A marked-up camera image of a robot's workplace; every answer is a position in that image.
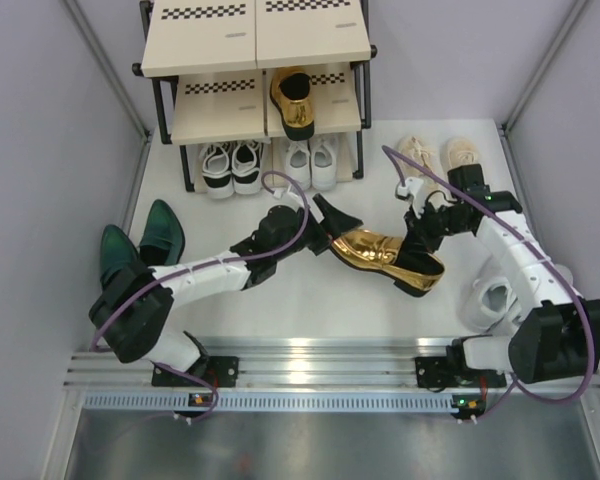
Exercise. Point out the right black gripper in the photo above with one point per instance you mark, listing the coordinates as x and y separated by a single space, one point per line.
416 227

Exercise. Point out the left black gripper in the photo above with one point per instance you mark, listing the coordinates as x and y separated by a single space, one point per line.
334 224

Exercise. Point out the gold loafer one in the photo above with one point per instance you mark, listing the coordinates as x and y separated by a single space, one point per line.
412 270
290 90

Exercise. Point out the white sneaker one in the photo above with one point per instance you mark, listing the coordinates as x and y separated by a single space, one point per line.
295 156
324 151

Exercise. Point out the black white sneaker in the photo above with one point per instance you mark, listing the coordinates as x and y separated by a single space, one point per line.
216 169
246 163

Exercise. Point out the green pointed shoe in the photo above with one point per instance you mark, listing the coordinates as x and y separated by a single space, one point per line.
116 251
163 240

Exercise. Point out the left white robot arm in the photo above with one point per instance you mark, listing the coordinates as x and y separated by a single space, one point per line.
132 313

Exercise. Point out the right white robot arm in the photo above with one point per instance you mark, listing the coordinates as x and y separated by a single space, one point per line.
527 319

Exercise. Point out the beige black-framed shoe shelf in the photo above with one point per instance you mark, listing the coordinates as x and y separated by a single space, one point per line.
210 64

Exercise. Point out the beige sneaker right one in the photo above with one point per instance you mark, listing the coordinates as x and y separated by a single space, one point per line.
457 152

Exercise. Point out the beige sneaker one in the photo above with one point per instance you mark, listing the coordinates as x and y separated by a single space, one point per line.
457 152
423 154

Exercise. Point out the beige sneaker left one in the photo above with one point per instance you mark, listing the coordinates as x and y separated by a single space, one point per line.
423 154

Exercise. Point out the white chunky sneaker left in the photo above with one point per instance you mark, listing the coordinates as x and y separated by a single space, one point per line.
489 301

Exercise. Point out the white chunky sneaker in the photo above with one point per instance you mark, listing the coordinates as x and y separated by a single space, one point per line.
566 275
489 301

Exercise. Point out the white chunky sneaker right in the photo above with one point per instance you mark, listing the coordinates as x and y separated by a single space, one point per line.
566 275

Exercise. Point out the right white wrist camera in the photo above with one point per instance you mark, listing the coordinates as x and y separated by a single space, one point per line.
409 188

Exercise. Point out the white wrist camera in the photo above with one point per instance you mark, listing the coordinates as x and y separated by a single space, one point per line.
409 188
290 197

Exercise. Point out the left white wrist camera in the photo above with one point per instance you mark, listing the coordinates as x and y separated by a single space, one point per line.
290 197

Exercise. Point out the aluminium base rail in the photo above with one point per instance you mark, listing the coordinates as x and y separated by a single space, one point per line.
287 364

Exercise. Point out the perforated grey cable duct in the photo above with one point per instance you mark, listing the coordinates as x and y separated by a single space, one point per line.
322 402

